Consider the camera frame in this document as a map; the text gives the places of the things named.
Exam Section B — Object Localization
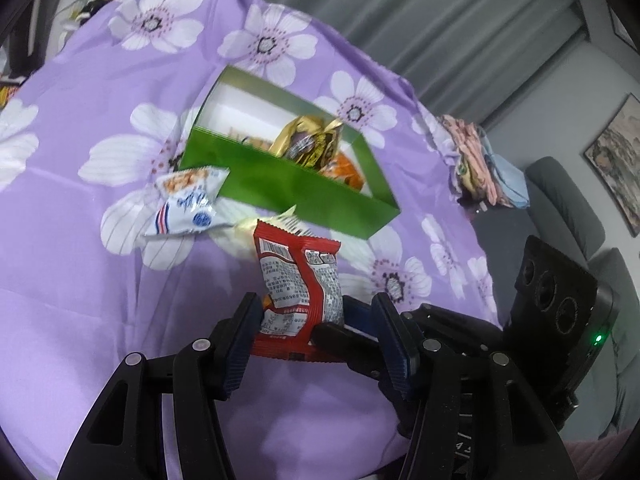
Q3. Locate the red snack packet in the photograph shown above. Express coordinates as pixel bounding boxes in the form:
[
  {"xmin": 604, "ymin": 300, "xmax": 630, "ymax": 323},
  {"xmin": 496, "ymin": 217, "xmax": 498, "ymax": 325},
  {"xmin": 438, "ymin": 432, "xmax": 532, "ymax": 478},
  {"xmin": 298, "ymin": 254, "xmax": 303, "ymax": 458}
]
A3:
[{"xmin": 252, "ymin": 221, "xmax": 344, "ymax": 363}]

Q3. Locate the yellow green snack packet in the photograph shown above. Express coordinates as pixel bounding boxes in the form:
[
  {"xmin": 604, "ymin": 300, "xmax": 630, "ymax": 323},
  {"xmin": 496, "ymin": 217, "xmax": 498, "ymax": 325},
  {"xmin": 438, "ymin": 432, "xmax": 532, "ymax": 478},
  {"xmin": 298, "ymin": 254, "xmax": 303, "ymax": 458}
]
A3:
[{"xmin": 234, "ymin": 206, "xmax": 314, "ymax": 236}]

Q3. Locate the gold black snack packet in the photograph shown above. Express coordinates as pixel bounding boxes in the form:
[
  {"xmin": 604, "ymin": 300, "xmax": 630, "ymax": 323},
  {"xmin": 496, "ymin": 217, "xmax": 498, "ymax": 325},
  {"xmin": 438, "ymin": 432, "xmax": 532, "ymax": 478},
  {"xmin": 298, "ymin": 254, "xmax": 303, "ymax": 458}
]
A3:
[{"xmin": 268, "ymin": 115, "xmax": 343, "ymax": 171}]

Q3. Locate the grey sofa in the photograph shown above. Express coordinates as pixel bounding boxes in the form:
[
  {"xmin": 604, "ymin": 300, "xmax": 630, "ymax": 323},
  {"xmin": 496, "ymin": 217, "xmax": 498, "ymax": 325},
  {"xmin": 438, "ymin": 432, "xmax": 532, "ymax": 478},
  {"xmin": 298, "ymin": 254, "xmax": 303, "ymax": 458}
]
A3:
[{"xmin": 472, "ymin": 156, "xmax": 639, "ymax": 441}]

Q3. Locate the orange snack packet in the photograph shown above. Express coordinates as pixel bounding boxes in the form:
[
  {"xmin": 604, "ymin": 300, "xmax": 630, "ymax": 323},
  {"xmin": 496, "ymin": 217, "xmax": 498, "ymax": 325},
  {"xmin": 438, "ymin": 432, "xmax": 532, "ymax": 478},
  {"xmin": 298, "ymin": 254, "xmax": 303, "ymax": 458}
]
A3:
[{"xmin": 320, "ymin": 152, "xmax": 364, "ymax": 192}]

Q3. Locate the pink patterned folded cloth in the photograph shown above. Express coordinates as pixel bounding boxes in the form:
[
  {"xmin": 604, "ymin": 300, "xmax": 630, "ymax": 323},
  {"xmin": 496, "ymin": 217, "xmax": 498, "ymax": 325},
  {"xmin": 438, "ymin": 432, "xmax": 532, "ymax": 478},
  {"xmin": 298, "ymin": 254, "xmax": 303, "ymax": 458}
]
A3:
[{"xmin": 439, "ymin": 115, "xmax": 530, "ymax": 209}]

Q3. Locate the framed landscape painting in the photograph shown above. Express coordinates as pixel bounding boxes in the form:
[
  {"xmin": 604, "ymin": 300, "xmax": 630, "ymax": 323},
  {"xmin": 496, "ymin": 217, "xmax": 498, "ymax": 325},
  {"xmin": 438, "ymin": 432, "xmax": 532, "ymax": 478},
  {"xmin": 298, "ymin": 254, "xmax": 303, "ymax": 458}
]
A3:
[{"xmin": 584, "ymin": 93, "xmax": 640, "ymax": 237}]

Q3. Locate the beige snack packet in box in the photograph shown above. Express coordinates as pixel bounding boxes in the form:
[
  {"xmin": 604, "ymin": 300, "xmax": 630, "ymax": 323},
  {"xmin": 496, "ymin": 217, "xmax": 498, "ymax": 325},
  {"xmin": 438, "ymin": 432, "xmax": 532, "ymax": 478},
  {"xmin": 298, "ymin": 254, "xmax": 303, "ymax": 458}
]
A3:
[{"xmin": 228, "ymin": 128, "xmax": 272, "ymax": 152}]

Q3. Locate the white blue peanut packet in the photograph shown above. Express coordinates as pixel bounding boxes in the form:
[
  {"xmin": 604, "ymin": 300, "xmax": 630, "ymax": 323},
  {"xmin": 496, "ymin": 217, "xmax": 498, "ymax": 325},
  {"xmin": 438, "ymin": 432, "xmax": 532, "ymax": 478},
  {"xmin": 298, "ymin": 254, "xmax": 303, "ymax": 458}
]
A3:
[{"xmin": 144, "ymin": 166, "xmax": 230, "ymax": 237}]

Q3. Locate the green cardboard box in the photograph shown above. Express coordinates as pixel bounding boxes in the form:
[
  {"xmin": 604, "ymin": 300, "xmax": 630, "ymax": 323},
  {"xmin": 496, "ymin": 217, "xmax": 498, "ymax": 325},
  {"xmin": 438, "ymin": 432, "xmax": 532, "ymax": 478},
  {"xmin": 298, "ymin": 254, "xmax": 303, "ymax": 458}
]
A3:
[{"xmin": 180, "ymin": 66, "xmax": 400, "ymax": 240}]

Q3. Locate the purple floral tablecloth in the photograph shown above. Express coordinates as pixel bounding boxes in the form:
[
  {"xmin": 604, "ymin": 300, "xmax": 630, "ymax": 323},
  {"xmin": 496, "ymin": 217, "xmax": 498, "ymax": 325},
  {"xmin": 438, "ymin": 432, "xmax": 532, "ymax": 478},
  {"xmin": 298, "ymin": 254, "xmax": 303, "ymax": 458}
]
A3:
[{"xmin": 1, "ymin": 0, "xmax": 498, "ymax": 479}]

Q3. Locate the grey curtain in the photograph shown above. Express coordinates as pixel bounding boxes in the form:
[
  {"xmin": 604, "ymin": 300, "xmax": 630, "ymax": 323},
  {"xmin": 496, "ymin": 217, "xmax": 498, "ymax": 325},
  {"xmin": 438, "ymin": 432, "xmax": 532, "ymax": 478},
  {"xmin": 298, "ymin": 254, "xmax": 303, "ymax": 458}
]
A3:
[{"xmin": 267, "ymin": 0, "xmax": 587, "ymax": 128}]

